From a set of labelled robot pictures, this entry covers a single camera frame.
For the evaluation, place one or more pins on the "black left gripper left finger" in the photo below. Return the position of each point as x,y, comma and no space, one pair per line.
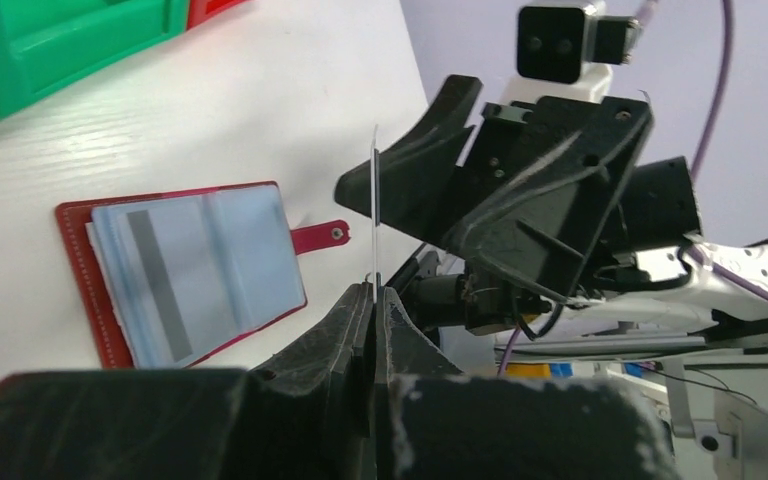
302,414

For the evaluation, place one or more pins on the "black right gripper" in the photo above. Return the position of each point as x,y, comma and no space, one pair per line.
543,201

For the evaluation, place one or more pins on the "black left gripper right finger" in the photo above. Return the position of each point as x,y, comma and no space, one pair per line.
435,422

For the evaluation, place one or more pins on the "thin card edge-on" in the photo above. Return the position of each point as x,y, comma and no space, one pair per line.
374,213

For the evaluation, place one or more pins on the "red leather card holder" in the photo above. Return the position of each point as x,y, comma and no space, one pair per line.
74,222

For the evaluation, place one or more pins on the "red plastic bin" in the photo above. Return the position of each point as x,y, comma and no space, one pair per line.
200,11

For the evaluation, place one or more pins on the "green plastic bin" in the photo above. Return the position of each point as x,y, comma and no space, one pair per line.
47,45

